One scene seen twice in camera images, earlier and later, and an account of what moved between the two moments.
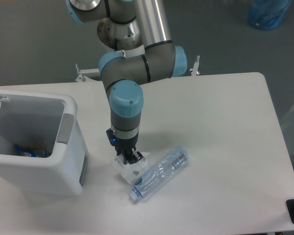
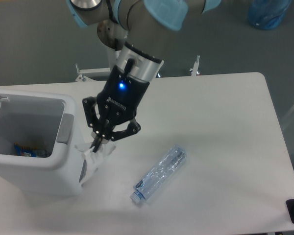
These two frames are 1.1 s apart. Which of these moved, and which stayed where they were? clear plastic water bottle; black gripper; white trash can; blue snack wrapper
Moved: black gripper
Stayed: blue snack wrapper; clear plastic water bottle; white trash can
